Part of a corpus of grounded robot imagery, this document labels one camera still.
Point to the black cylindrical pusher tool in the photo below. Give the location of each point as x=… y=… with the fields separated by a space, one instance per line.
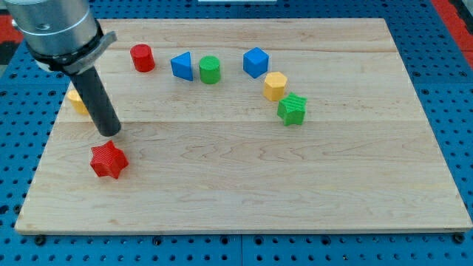
x=93 y=94

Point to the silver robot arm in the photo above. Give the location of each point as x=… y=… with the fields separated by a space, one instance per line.
x=64 y=36

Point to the yellow block behind tool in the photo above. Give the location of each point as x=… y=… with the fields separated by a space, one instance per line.
x=76 y=102

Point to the red cylinder block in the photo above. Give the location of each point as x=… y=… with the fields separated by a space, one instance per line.
x=142 y=57

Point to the red star block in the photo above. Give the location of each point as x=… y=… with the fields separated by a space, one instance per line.
x=108 y=160

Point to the blue triangular prism block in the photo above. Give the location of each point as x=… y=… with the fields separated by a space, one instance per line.
x=181 y=66

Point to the green cylinder block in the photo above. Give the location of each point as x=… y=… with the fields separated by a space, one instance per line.
x=209 y=69

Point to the wooden board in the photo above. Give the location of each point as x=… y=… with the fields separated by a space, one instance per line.
x=216 y=158

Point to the blue cube block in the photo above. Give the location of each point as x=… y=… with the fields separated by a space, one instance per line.
x=255 y=62

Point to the yellow hexagon block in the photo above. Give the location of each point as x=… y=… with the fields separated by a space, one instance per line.
x=274 y=86

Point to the green star block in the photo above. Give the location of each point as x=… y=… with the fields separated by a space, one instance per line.
x=292 y=109

